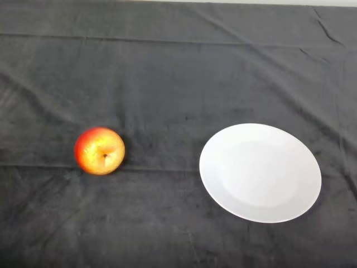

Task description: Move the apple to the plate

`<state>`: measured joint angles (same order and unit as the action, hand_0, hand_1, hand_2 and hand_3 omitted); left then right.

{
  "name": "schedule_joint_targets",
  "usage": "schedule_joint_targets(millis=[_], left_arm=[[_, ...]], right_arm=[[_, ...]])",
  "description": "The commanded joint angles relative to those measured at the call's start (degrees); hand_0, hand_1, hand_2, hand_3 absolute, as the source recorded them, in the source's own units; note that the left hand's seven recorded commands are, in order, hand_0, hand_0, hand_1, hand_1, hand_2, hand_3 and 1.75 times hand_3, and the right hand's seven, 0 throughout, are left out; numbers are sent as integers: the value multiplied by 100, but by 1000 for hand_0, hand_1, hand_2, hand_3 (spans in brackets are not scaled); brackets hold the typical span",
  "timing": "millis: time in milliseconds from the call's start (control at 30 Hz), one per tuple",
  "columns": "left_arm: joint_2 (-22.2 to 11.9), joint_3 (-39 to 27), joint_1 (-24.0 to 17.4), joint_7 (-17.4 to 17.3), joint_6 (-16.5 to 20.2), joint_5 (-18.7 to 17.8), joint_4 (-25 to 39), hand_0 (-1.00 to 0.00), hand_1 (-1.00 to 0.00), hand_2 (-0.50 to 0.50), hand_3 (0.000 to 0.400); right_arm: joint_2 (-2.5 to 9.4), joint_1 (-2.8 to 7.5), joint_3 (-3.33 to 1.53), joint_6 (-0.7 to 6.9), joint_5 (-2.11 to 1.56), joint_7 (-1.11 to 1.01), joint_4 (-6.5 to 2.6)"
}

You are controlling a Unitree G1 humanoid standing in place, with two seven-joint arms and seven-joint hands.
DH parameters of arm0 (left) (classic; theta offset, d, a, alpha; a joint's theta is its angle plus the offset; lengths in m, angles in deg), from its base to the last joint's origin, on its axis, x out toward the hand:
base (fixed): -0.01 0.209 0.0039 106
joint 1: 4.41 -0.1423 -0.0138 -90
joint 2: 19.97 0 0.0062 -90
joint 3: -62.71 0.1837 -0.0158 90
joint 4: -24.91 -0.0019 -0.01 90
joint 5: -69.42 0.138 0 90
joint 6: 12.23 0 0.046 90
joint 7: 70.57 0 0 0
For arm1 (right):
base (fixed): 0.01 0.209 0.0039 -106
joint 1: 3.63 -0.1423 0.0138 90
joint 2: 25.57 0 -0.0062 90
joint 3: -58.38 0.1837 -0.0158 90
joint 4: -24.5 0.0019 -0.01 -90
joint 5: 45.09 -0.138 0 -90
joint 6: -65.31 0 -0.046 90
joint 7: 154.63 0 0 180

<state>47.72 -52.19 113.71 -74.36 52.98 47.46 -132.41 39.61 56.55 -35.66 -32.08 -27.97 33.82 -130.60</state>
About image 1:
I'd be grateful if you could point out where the red yellow apple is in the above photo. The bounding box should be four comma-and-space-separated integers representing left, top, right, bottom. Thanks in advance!
74, 127, 126, 176

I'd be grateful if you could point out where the white round plate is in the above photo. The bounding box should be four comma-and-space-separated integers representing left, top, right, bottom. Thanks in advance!
199, 123, 322, 224

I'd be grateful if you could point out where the black table cloth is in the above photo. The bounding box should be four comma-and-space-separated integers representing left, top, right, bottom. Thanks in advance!
0, 0, 357, 268

